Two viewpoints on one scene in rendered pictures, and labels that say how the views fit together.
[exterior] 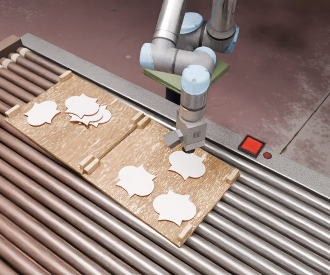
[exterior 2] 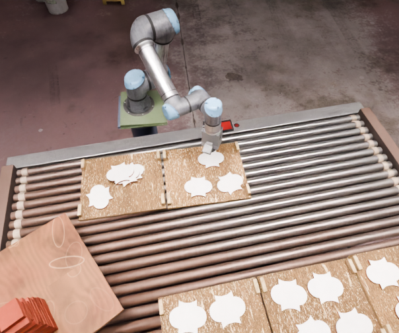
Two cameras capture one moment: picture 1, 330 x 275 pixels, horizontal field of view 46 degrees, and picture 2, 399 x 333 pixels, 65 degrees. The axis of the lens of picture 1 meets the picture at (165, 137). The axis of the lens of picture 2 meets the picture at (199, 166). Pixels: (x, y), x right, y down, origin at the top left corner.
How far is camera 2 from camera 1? 0.72 m
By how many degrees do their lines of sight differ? 28
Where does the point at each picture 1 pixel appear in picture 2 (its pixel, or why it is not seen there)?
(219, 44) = not seen: hidden behind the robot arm
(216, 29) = not seen: hidden behind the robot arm
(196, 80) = (218, 106)
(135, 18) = (13, 99)
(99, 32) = not seen: outside the picture
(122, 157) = (176, 182)
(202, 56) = (201, 92)
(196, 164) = (215, 154)
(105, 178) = (181, 199)
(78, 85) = (97, 164)
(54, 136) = (125, 202)
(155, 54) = (177, 108)
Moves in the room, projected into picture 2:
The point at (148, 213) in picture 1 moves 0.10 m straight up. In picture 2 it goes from (221, 196) to (222, 185)
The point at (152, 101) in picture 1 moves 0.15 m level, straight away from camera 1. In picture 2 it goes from (150, 140) to (133, 127)
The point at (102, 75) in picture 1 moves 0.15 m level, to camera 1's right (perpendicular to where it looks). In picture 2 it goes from (102, 147) to (123, 132)
